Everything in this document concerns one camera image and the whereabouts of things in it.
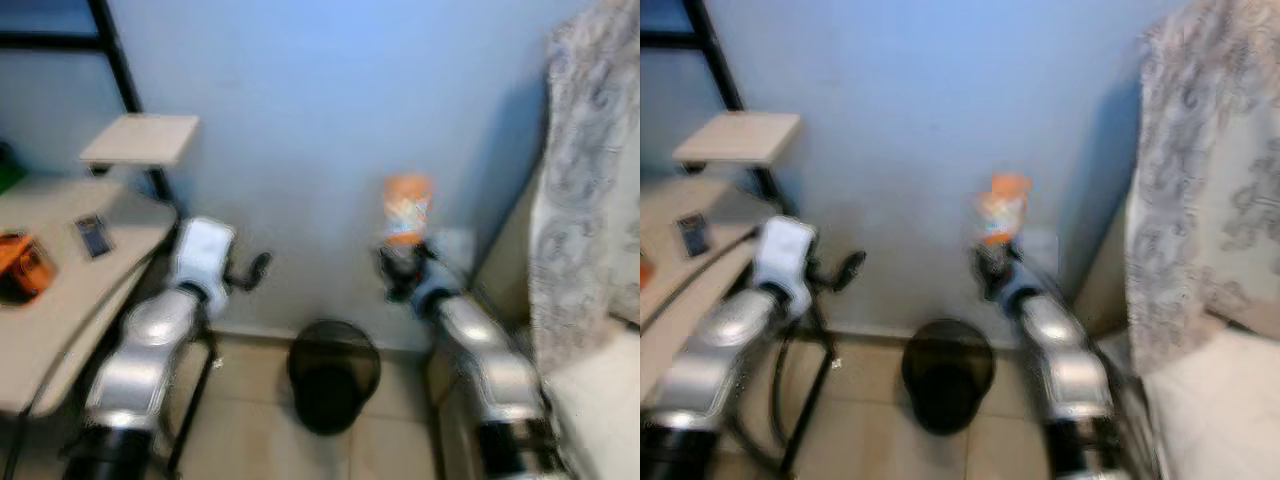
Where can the small dark phone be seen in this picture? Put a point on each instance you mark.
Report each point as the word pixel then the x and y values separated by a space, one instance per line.
pixel 694 236
pixel 94 237

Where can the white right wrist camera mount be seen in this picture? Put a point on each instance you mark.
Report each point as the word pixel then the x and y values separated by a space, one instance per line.
pixel 438 290
pixel 1022 290

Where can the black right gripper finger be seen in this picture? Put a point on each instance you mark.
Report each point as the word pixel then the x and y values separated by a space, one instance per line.
pixel 424 252
pixel 390 256
pixel 1013 254
pixel 979 258

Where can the black metal rack frame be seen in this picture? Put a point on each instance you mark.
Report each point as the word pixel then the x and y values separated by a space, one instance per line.
pixel 40 40
pixel 660 42

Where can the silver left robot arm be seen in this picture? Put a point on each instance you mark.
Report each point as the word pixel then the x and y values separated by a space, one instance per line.
pixel 150 340
pixel 720 350

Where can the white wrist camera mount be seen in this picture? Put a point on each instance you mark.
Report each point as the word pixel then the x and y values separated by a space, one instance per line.
pixel 785 250
pixel 1022 290
pixel 438 290
pixel 203 250

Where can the small beige shelf board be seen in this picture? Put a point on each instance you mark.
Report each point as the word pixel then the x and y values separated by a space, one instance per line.
pixel 140 140
pixel 738 138

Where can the green object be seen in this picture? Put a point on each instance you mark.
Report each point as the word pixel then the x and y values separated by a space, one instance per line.
pixel 8 172

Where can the orange and black box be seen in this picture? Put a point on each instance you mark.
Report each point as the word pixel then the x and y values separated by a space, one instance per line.
pixel 646 272
pixel 25 265

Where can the cream cloth with grey swirls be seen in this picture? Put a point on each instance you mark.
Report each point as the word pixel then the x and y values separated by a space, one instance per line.
pixel 1200 150
pixel 590 150

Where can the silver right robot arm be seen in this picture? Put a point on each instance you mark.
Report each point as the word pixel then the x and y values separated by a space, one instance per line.
pixel 1070 370
pixel 490 370

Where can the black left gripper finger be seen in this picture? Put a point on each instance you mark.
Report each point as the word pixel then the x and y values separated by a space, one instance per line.
pixel 839 283
pixel 260 263
pixel 251 282
pixel 850 264

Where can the orange snack packet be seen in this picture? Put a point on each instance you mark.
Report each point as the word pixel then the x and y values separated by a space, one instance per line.
pixel 408 210
pixel 1003 210

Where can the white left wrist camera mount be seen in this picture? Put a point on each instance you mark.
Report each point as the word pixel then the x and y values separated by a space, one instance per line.
pixel 203 250
pixel 785 250

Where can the beige desk with black legs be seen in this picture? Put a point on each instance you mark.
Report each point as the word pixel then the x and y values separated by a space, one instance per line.
pixel 60 330
pixel 680 300

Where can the black round waste bin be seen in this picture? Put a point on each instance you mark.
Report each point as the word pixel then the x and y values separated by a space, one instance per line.
pixel 333 380
pixel 948 385

